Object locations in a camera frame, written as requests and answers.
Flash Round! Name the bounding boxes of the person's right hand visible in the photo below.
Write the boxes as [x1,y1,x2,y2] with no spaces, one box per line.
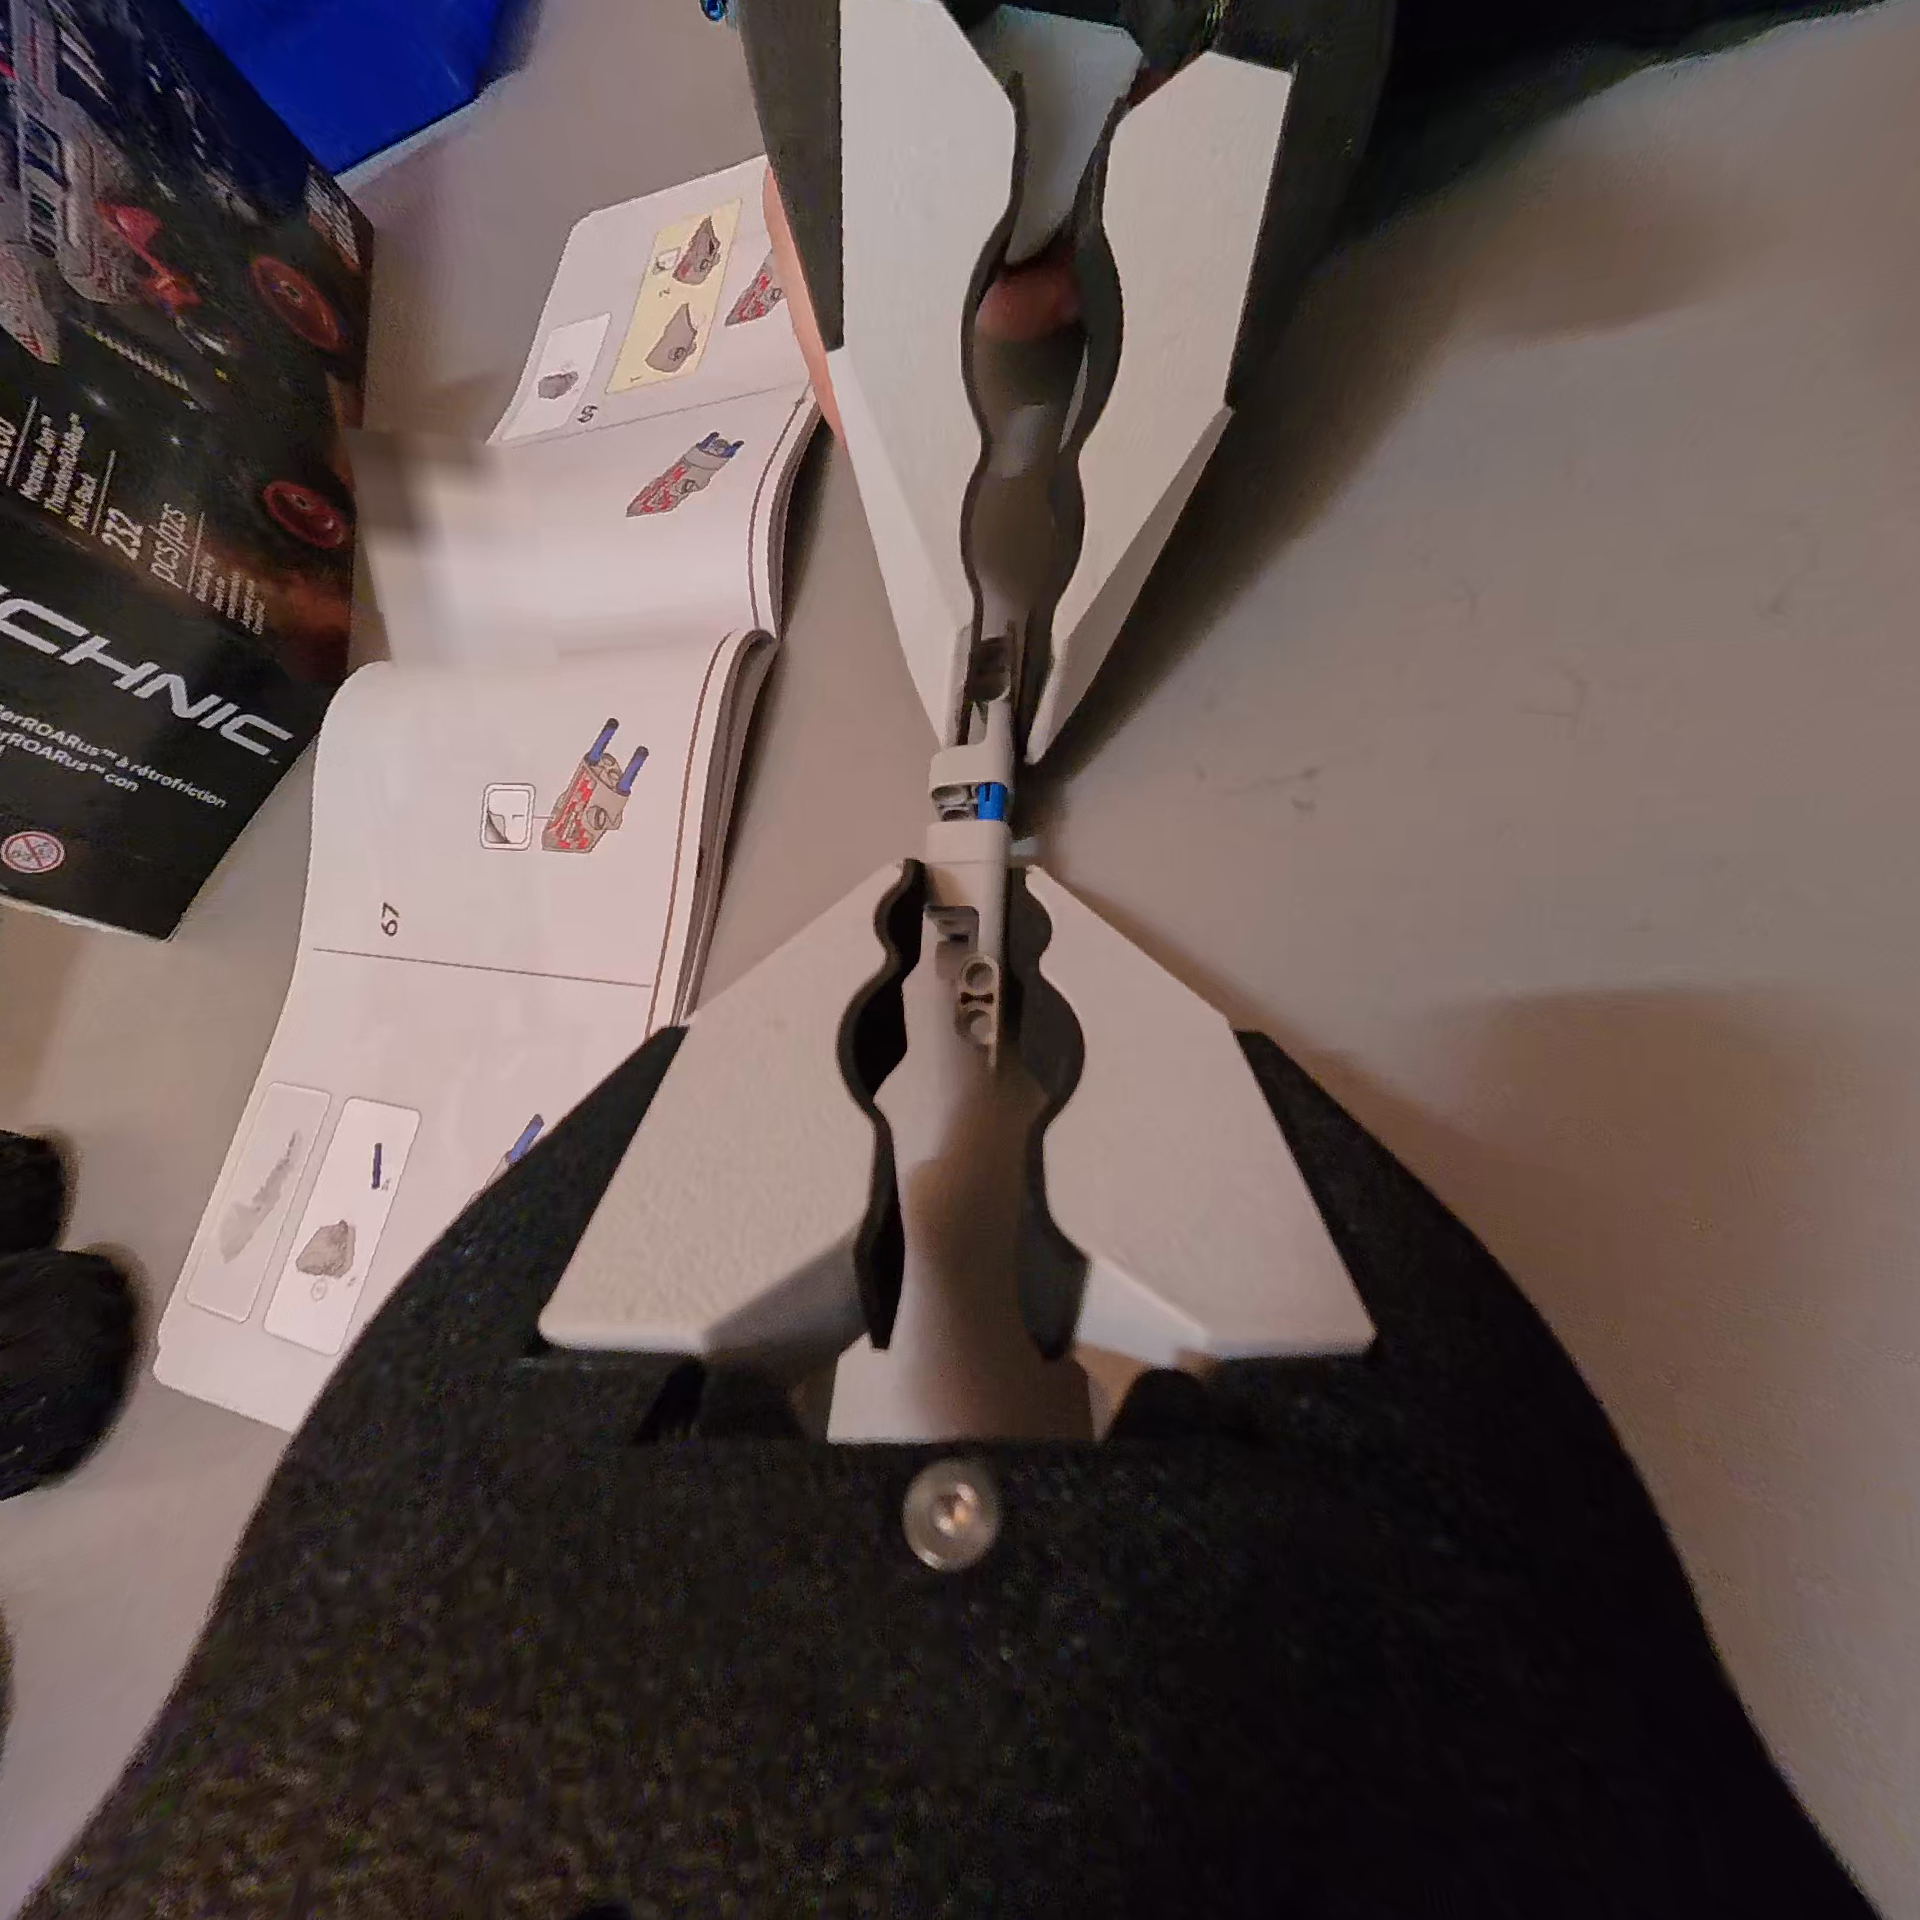
[763,163,841,428]

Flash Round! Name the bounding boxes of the grey toy connector blue pins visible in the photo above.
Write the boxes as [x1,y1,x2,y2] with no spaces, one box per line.
[927,629,1031,829]

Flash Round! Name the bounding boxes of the black toy wheel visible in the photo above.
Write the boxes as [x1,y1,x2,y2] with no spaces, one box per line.
[0,1131,74,1249]
[0,1244,145,1504]

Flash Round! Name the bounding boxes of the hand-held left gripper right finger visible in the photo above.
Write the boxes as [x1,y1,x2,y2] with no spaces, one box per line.
[992,877,1377,1441]

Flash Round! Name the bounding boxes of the open instruction booklet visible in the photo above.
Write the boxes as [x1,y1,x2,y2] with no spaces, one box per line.
[154,159,829,1435]

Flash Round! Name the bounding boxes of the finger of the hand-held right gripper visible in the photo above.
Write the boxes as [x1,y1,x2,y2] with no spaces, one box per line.
[1023,63,1303,773]
[824,0,1052,755]

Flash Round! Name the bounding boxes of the blue plastic bin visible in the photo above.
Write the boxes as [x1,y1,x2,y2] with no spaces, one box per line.
[177,0,496,175]

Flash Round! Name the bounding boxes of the light grey toy beam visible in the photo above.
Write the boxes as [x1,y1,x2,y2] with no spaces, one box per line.
[914,819,1040,1077]

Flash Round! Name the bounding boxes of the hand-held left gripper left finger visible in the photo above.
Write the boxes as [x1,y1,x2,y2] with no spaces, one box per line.
[534,856,922,1445]

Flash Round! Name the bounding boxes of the black toy box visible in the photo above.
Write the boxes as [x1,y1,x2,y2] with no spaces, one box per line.
[0,0,380,943]

